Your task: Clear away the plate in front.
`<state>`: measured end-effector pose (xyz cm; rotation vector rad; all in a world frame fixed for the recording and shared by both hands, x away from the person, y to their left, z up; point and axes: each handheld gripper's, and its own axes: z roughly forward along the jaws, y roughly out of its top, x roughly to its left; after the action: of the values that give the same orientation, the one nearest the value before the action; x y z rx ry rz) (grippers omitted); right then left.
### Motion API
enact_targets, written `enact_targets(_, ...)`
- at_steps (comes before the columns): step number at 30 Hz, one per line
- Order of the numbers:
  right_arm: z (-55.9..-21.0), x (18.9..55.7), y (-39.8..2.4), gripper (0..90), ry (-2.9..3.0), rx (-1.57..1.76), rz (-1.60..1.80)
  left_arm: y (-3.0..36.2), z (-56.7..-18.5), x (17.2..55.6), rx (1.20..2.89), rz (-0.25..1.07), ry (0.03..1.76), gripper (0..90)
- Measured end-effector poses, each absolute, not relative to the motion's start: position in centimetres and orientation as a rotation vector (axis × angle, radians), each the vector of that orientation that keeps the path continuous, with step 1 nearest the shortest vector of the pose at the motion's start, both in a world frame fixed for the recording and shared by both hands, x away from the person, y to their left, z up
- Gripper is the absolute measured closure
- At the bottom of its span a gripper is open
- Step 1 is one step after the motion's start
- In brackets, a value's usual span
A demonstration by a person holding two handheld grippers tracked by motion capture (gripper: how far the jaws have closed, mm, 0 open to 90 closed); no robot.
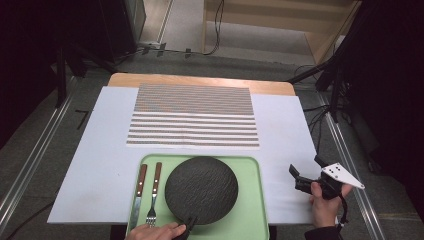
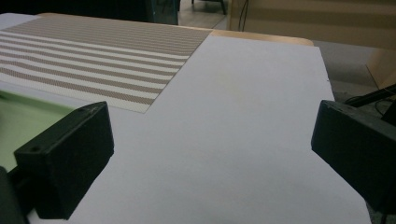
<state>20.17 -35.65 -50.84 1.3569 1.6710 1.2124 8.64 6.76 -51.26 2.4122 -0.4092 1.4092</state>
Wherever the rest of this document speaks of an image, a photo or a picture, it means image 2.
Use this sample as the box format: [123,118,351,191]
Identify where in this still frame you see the long black floor cable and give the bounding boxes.
[237,0,250,32]

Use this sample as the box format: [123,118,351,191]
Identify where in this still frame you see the striped placemat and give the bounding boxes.
[0,13,214,115]

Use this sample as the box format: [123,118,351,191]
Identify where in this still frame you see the black metal stand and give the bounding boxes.
[344,83,396,125]

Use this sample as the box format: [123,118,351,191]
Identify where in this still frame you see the white table cover sheet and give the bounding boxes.
[0,12,373,224]

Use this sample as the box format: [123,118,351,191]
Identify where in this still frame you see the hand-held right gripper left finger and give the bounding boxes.
[13,101,115,220]

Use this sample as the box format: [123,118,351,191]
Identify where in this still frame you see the light green tray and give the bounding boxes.
[0,90,76,172]

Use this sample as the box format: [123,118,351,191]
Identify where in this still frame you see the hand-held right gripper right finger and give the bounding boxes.
[311,99,396,216]

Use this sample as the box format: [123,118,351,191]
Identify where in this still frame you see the black cabinet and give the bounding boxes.
[0,0,181,26]

